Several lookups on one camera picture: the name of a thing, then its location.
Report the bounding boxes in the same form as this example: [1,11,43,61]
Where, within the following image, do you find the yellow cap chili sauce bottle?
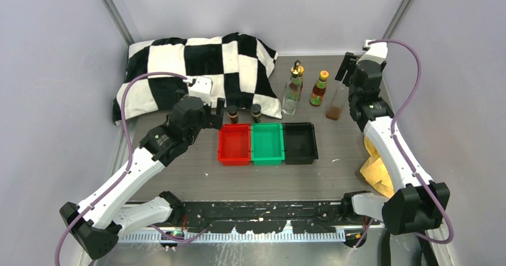
[310,70,329,107]

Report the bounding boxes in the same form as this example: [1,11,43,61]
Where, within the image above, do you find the brown sauce glass bottle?
[326,82,348,120]

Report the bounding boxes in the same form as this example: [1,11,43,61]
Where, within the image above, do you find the clear glass oil bottle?
[282,60,301,115]

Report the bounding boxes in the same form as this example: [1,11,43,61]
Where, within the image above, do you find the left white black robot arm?
[60,95,226,260]

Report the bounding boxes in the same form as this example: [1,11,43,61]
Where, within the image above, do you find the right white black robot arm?
[335,52,450,235]

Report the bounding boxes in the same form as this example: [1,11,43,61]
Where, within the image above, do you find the red label spice jar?
[227,105,239,124]

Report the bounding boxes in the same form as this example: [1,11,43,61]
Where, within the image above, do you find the red plastic bin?
[218,123,251,166]

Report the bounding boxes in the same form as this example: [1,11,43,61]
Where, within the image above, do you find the green label spice jar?
[250,104,261,123]

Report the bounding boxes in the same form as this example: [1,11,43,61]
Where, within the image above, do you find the black white checkered cloth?
[112,32,282,125]

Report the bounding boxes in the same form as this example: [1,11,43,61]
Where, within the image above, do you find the green plastic bin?
[251,123,285,166]

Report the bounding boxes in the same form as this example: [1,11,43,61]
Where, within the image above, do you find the black plastic bin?
[282,122,319,165]

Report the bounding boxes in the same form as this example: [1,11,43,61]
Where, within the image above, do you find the yellow cloth rag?
[360,136,395,198]

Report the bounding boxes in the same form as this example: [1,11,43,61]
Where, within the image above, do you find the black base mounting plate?
[156,200,370,234]

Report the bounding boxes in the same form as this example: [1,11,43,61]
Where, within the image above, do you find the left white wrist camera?
[186,76,212,106]

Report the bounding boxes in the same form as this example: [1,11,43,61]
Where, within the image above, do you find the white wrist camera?
[186,76,212,106]
[358,40,388,64]

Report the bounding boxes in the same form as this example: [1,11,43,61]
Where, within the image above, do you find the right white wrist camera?
[358,40,388,64]

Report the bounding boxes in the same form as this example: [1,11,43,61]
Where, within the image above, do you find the aluminium slotted rail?
[119,229,345,243]

